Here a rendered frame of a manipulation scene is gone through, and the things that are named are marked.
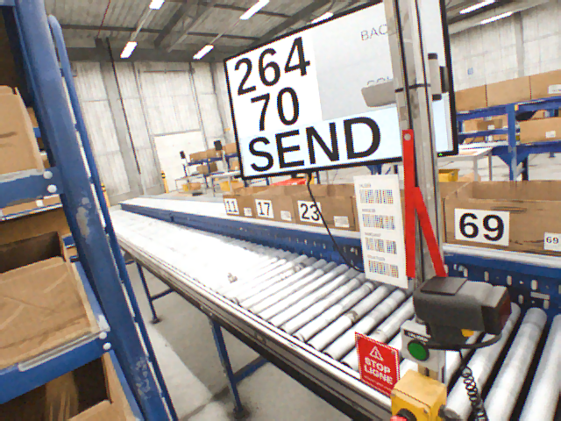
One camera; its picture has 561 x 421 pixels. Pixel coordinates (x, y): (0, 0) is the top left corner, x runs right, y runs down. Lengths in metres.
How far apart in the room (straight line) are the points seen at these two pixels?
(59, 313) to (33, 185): 0.16
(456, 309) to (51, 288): 0.51
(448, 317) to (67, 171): 0.50
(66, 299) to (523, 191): 1.36
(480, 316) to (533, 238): 0.67
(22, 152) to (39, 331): 0.21
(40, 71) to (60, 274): 0.23
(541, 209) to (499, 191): 0.34
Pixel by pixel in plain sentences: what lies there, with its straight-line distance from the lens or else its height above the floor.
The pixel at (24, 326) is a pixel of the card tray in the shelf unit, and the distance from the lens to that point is 0.46.
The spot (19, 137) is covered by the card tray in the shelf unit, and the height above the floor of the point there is 1.38.
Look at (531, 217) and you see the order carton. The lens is 1.09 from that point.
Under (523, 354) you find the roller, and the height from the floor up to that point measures 0.75.
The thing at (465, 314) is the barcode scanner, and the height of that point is 1.07.
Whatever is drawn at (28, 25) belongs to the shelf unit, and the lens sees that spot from 0.43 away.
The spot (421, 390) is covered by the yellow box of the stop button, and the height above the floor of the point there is 0.88.
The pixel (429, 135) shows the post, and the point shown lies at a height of 1.30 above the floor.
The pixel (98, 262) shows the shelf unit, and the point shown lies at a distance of 0.40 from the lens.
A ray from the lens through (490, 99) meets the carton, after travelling 5.72.
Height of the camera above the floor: 1.32
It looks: 12 degrees down
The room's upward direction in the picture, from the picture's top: 10 degrees counter-clockwise
